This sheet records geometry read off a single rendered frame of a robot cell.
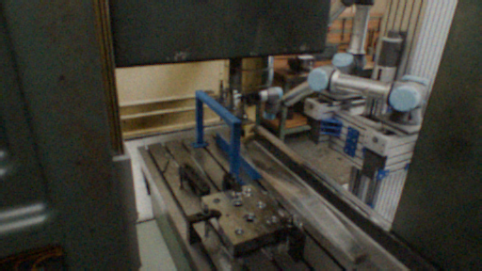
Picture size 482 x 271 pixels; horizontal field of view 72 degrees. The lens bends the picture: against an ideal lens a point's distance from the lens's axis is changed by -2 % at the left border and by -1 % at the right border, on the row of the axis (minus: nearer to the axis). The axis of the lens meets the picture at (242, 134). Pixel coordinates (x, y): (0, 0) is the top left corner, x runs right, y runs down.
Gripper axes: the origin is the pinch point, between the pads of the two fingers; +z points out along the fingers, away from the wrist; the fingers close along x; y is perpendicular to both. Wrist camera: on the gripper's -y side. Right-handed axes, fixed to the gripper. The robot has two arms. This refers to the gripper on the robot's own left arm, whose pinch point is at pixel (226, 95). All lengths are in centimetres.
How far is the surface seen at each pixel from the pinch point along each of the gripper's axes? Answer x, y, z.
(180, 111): 34.4, 20.0, 15.4
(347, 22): 187, -20, -264
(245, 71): -72, -32, 29
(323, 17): -79, -49, 8
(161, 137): 33, 36, 28
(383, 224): -84, 39, -41
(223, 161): -18.1, 30.3, 8.9
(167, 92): 35.1, 7.0, 23.4
